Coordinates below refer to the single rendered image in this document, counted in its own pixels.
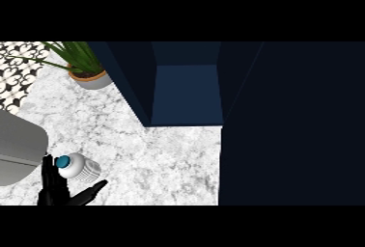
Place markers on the dark blue cabinet door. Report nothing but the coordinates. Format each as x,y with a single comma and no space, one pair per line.
294,128

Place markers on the potted green plant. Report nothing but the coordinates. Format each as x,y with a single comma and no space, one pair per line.
86,69

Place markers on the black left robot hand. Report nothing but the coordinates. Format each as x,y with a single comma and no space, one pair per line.
52,189

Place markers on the white water bottle, blue cap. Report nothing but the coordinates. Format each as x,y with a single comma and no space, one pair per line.
79,166

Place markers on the dark blue open cabinet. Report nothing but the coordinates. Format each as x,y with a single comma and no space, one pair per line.
182,93

